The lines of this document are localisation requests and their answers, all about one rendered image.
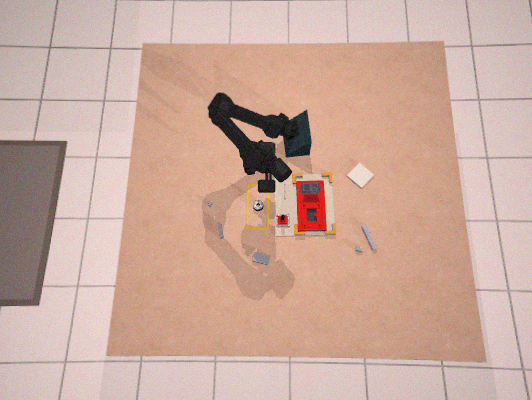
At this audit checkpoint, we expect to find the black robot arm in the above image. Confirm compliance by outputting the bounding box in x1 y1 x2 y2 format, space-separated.
208 92 299 183

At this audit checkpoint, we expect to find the grey long bar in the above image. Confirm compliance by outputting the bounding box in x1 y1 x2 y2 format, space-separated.
361 225 377 250

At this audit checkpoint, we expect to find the grey wheel with black tyre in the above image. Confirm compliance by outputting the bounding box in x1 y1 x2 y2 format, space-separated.
253 200 263 211

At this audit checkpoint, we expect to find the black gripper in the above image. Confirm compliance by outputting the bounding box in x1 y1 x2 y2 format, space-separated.
258 142 276 193

